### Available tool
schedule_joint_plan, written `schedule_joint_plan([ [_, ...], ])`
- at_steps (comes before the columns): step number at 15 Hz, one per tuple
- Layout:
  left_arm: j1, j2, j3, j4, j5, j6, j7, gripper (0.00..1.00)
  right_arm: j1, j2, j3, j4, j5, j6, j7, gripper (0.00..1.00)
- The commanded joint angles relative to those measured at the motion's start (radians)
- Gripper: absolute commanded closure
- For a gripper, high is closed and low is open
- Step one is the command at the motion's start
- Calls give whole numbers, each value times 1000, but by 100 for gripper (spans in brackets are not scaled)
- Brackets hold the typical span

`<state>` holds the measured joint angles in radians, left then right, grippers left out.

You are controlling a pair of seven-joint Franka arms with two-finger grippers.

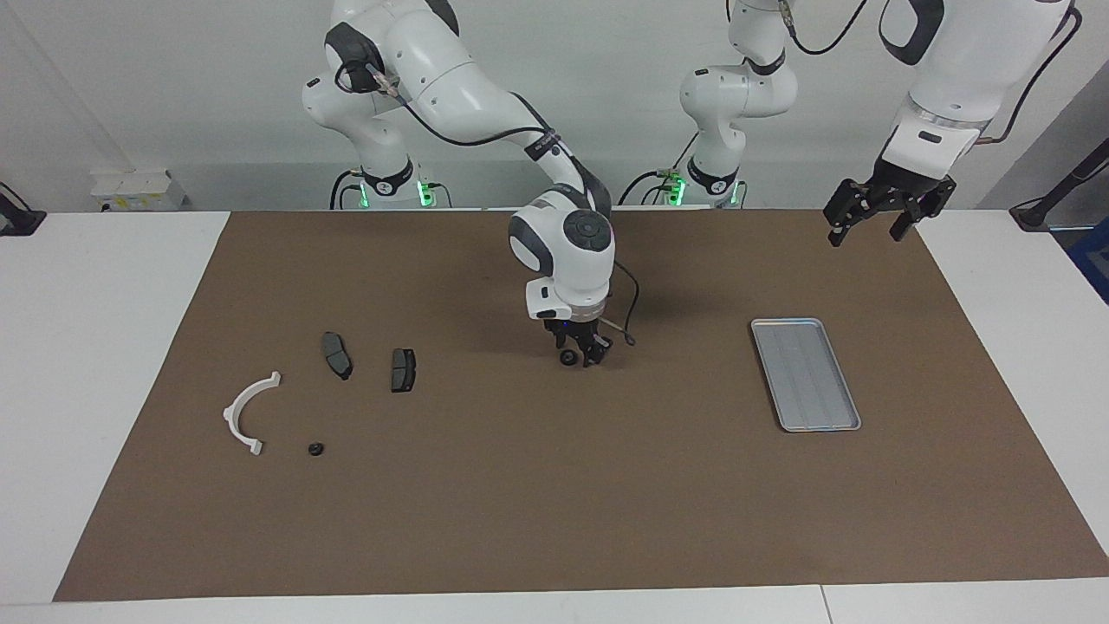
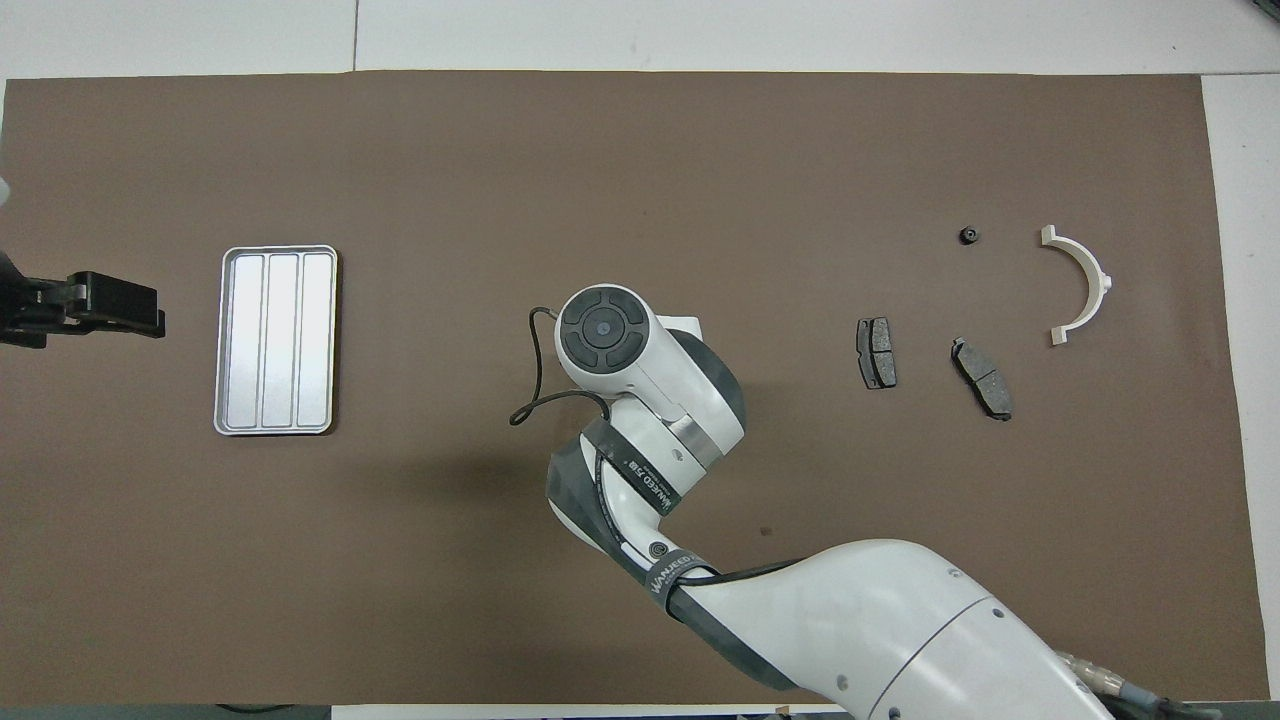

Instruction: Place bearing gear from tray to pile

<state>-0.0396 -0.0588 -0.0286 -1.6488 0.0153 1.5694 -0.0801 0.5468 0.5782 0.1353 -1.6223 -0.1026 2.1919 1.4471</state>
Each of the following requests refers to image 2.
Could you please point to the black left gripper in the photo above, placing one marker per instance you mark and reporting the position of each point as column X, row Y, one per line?
column 25, row 310

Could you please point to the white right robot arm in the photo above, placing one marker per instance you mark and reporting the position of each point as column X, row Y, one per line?
column 900, row 620

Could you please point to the silver metal tray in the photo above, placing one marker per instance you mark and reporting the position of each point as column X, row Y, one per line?
column 280, row 340

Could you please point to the brown table mat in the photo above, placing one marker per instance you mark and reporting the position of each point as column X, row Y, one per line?
column 400, row 560

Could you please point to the short dark grey brake pad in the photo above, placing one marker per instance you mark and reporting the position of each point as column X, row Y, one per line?
column 877, row 352

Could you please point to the long dark grey brake pad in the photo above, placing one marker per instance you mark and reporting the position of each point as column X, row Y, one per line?
column 982, row 378

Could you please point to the white semicircular plastic bracket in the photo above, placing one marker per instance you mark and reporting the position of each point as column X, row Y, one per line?
column 1090, row 270

